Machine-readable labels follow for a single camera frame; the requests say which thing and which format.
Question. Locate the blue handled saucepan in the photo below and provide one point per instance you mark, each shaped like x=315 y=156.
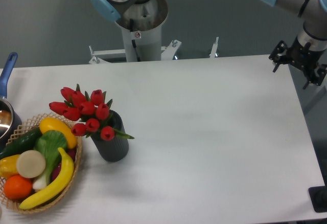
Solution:
x=10 y=120

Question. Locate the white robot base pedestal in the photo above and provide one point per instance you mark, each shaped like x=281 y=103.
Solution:
x=141 y=30

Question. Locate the yellow banana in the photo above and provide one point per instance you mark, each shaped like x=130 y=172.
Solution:
x=55 y=187

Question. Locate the beige round disc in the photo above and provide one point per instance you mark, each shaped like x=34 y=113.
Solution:
x=30 y=164

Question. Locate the woven wicker basket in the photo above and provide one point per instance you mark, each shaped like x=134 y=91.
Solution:
x=26 y=126

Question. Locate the green bok choy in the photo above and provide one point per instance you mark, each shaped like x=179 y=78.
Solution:
x=48 y=145

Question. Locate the dark grey ribbed vase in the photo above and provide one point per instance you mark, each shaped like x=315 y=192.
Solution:
x=115 y=149

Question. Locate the purple eggplant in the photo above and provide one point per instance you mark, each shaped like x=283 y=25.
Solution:
x=56 y=171

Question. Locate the red tulip bouquet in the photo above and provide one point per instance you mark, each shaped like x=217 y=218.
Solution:
x=91 y=113

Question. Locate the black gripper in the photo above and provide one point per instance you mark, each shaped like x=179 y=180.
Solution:
x=304 y=54

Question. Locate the yellow bell pepper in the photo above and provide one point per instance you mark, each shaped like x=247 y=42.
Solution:
x=8 y=166

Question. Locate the white metal frame bracket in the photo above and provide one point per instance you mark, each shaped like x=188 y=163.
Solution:
x=170 y=52

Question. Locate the black clamp mount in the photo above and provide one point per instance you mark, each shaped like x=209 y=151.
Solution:
x=318 y=198

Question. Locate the orange fruit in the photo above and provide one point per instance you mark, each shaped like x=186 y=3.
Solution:
x=17 y=187

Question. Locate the green cucumber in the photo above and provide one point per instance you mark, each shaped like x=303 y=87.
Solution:
x=21 y=144

